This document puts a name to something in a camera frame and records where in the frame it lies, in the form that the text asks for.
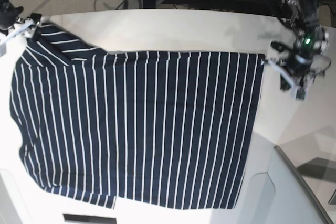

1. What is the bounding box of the navy white striped t-shirt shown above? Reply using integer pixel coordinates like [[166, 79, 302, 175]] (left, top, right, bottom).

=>
[[10, 23, 264, 210]]

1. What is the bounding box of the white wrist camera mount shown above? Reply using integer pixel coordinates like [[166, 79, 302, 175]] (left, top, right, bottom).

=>
[[261, 59, 315, 101], [1, 13, 42, 57]]

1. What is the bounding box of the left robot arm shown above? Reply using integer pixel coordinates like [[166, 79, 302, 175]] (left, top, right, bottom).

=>
[[285, 0, 329, 77]]

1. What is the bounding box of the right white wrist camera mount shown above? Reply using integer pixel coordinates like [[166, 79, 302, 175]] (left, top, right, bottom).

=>
[[1, 13, 42, 57]]

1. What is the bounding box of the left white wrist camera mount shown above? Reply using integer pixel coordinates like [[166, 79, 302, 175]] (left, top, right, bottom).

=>
[[261, 59, 315, 101]]

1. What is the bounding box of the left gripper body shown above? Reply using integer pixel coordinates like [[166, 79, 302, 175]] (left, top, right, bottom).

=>
[[285, 50, 313, 78]]

